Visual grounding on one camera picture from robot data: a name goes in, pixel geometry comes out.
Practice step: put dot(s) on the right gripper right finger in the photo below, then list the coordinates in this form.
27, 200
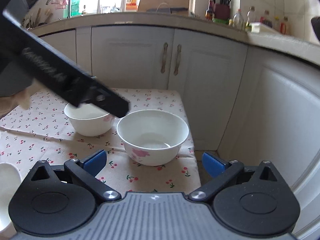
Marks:
223, 173

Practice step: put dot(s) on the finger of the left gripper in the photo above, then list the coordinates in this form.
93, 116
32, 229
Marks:
103, 97

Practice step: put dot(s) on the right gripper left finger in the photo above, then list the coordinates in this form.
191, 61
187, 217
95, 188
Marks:
83, 173

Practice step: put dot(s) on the white bowl plain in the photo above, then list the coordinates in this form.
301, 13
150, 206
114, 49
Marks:
89, 120

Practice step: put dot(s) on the white bowl pink flower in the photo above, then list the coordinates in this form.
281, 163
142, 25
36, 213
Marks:
152, 137

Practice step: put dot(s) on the small white bowl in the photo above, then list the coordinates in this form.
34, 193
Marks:
10, 181

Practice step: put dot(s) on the white kitchen cabinets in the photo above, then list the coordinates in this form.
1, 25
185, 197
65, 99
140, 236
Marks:
251, 101

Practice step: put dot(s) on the kitchen countertop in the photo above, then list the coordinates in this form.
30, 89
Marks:
175, 22

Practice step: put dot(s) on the cardboard box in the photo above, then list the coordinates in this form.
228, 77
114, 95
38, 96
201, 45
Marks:
179, 7

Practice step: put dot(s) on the red knife block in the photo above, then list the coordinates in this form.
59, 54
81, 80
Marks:
222, 9

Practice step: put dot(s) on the white plastic tray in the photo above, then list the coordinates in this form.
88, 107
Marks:
258, 27

